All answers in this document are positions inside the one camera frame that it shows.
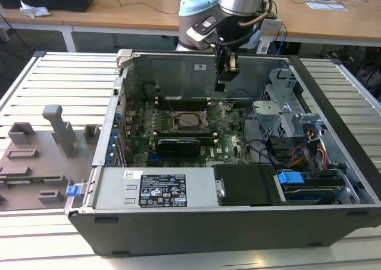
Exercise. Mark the white electrical box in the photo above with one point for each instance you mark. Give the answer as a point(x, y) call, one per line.
point(272, 25)

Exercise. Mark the black and grey PC case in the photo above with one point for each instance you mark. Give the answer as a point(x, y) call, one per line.
point(208, 231)

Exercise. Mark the blue expansion slot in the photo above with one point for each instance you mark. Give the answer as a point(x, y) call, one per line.
point(153, 157)

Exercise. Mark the silver CPU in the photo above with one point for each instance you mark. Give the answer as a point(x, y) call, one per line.
point(187, 120)

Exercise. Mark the silver metal disk bay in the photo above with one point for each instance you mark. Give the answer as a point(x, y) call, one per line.
point(268, 118)

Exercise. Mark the black RAM slot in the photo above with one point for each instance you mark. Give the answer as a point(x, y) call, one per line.
point(184, 102)
point(184, 130)
point(184, 134)
point(184, 99)
point(184, 106)

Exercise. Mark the black plastic cover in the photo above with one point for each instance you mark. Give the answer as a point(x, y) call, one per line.
point(244, 186)

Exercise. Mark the crumpled white paper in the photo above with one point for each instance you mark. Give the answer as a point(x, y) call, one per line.
point(32, 11)

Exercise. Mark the white paper sheet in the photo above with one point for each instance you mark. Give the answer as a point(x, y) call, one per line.
point(327, 6)

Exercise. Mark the blue case latch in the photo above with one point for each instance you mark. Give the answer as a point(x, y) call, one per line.
point(73, 191)

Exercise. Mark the silver power supply unit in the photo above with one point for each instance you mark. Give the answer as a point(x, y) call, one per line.
point(113, 189)

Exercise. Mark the grey parts rack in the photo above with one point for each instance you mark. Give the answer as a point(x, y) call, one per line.
point(74, 162)

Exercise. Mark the green motherboard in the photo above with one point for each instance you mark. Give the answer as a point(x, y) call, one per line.
point(226, 150)

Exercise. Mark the silver coin battery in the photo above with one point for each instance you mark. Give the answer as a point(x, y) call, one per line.
point(229, 105)

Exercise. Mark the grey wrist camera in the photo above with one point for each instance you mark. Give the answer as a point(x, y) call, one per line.
point(205, 25)

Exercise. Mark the grey case latch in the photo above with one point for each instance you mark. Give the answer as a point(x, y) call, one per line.
point(123, 57)

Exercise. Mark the hard disk in blue carrier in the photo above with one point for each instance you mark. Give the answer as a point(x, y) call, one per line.
point(290, 179)

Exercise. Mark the wooden desk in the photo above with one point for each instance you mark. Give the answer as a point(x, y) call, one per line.
point(327, 22)
point(119, 13)

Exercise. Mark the CPU socket with metal frame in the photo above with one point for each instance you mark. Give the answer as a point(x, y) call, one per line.
point(172, 126)

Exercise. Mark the black graphics card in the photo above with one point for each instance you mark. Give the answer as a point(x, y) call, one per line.
point(178, 147)

